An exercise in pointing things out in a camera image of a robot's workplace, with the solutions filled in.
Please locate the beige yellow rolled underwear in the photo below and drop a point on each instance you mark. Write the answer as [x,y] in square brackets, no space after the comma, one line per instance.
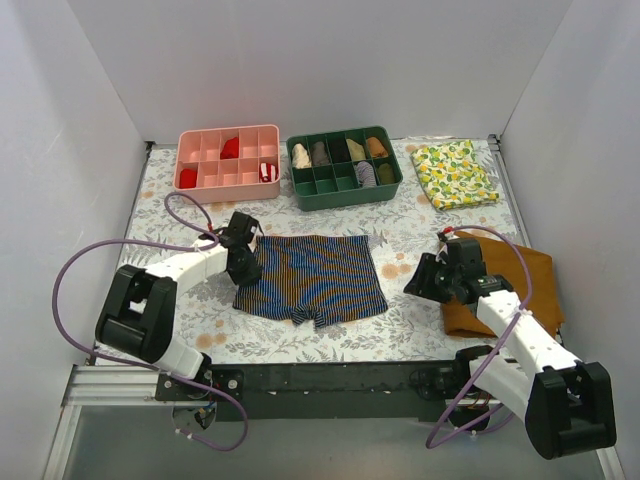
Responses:
[356,150]

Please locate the pink divided organizer box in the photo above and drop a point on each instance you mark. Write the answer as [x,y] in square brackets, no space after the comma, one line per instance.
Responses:
[229,180]

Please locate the red rolled sock top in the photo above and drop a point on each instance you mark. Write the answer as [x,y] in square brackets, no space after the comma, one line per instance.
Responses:
[231,148]

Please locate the black rolled underwear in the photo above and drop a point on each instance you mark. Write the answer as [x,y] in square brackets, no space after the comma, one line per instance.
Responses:
[339,150]

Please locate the green divided organizer box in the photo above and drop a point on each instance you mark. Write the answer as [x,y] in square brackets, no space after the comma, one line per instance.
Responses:
[336,185]

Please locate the cream rolled underwear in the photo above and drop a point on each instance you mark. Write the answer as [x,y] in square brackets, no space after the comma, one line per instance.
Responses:
[300,157]

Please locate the red white striped sock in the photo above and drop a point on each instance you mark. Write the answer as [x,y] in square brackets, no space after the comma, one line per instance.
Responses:
[268,172]

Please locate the orange brown rolled underwear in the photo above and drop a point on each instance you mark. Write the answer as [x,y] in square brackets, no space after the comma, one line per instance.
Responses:
[377,147]

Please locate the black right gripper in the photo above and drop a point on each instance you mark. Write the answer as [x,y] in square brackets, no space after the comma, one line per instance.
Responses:
[427,276]

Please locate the aluminium frame rail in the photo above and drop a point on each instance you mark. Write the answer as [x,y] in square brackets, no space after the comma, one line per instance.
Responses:
[112,427]

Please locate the grey striped rolled underwear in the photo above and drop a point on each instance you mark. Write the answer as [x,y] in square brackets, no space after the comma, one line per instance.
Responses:
[365,174]

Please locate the lemon print folded cloth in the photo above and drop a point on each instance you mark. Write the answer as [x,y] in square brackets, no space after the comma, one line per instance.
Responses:
[451,177]

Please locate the red rolled sock bottom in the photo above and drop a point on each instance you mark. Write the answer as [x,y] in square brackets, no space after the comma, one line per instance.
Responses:
[187,179]

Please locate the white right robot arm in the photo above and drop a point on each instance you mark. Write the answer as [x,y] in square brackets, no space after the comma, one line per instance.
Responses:
[565,403]

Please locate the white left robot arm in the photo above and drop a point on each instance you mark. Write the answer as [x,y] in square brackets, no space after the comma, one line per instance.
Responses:
[138,314]

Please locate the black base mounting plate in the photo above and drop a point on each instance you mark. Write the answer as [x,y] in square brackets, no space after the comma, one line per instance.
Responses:
[363,390]

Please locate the olive green rolled underwear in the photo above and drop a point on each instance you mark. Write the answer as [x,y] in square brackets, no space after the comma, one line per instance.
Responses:
[386,174]

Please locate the red rolled sock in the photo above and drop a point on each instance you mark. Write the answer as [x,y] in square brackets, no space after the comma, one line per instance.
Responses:
[187,179]
[231,148]

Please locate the floral patterned table mat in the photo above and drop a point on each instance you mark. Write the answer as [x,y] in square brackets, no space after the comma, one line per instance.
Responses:
[399,231]

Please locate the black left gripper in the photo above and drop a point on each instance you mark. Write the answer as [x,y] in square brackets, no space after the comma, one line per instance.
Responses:
[245,270]

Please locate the navy striped underwear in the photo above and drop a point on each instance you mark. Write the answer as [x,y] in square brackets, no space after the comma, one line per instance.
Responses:
[322,279]

